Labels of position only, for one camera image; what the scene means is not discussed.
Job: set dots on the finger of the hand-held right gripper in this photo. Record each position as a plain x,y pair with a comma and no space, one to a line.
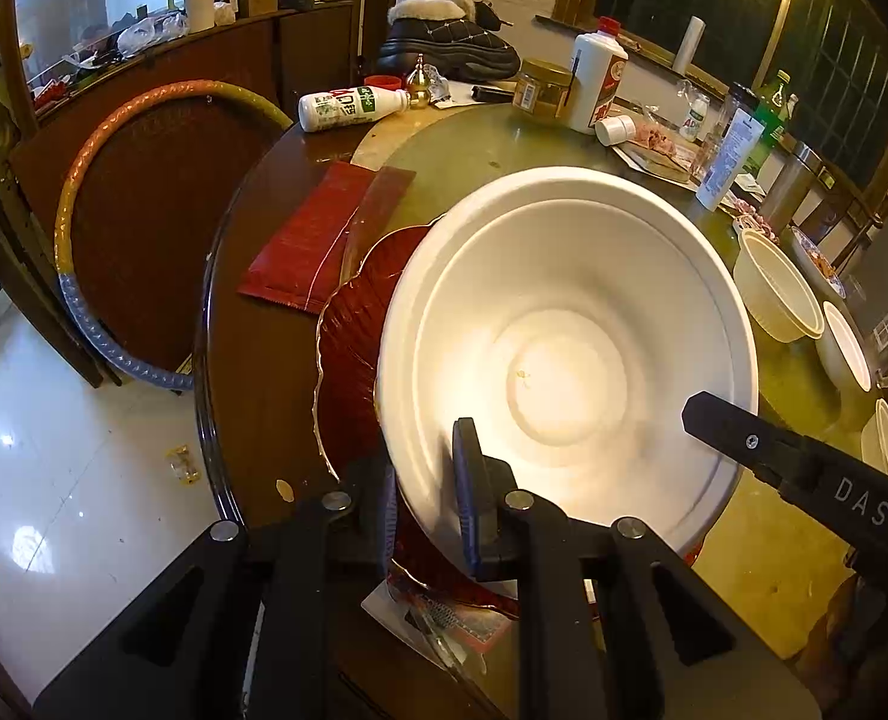
744,435

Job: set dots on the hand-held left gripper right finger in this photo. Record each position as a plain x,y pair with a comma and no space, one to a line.
466,499

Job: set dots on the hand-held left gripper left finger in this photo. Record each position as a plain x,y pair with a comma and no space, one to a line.
385,525

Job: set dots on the cream plastic bowl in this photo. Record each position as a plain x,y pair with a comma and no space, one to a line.
778,292

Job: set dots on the red scalloped plate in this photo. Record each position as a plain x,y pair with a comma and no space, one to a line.
346,360

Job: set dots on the large white foam bowl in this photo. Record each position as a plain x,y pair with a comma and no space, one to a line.
564,277

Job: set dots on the small white bowl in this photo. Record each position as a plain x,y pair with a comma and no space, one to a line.
885,442
841,349

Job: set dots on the clear plastic wrapper red print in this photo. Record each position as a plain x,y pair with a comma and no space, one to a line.
444,622

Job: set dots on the patterned plate with food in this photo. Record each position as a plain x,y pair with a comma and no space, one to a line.
819,259

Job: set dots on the yellow wrapper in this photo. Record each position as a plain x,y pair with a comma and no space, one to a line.
183,465

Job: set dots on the steel tumbler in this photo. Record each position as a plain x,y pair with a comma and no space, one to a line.
787,187

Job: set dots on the white squeeze tube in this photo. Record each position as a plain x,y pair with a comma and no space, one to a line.
729,161

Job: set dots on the book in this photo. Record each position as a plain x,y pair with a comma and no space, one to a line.
654,161

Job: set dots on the red flat packet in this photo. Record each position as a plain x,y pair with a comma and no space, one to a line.
301,240

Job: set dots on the pink crumpled cloth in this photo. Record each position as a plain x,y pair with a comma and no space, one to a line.
658,136

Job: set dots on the green glass bottle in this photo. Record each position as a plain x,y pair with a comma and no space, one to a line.
775,116

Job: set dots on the small white cup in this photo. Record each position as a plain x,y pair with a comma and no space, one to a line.
615,130

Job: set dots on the clear bottle black cap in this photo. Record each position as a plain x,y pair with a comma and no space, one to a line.
740,99

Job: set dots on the glass turntable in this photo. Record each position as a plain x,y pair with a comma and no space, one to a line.
451,157

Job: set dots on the round wooden tabletop board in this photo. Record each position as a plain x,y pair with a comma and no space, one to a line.
151,240

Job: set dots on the white liquor bottle red cap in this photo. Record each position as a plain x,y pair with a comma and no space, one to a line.
598,82

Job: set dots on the white paper roll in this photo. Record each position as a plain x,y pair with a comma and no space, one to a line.
689,45

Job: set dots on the jar with gold lid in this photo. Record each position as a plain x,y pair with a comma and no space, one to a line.
543,90

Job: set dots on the small black bar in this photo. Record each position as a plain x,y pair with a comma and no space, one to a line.
493,92

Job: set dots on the white milk bottle green label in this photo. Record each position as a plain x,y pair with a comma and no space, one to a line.
339,109

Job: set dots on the small gold perfume bottle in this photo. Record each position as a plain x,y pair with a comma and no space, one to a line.
418,86

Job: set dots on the red round lid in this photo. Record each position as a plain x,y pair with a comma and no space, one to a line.
382,82

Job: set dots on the multicoloured hula hoop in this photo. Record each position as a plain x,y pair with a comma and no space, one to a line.
65,202

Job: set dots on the black fur-lined boot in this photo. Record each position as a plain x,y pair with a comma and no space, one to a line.
451,41

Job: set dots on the wooden sideboard cabinet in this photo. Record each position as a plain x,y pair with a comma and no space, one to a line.
309,52

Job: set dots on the small cardboard box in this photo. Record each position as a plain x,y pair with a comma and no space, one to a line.
259,3

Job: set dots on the white plastic bag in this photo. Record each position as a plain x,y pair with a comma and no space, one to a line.
151,31

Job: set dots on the large etched mirror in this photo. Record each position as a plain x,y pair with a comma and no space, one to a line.
76,0

